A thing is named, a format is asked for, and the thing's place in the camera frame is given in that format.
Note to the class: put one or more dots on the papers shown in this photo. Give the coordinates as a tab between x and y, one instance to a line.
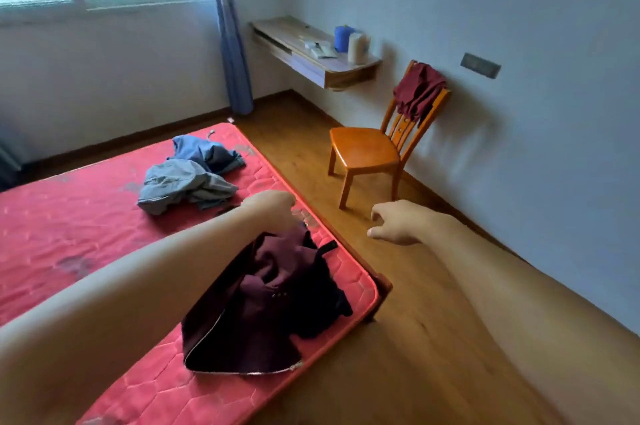
322	49

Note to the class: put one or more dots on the wooden wall-mounted desk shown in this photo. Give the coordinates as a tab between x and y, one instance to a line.
290	32

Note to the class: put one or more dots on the grey wall socket panel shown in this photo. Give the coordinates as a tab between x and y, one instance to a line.
480	65

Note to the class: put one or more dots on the light blue jeans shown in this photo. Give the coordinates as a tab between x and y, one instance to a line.
195	147

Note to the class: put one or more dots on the person's right forearm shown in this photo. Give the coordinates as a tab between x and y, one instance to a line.
525	315

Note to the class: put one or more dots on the maroon zip jacket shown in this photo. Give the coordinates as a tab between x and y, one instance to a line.
260	310

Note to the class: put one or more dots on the orange wooden chair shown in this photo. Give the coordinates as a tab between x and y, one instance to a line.
362	147

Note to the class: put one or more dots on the blue container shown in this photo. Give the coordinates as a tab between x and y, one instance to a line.
342	39

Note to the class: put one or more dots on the white cylindrical jar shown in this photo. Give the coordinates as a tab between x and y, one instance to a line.
357	49

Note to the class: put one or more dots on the person's right hand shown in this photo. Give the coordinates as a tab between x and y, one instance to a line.
405	222

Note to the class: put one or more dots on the person's left forearm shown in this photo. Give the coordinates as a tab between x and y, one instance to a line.
100	320

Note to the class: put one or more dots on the person's left hand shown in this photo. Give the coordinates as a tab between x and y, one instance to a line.
272	212

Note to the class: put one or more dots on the red quilted mattress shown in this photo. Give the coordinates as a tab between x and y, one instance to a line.
75	220

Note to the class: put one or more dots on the dark red shirt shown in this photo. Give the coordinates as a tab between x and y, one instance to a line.
417	90

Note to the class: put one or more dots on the grey trousers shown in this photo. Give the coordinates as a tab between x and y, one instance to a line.
170	182

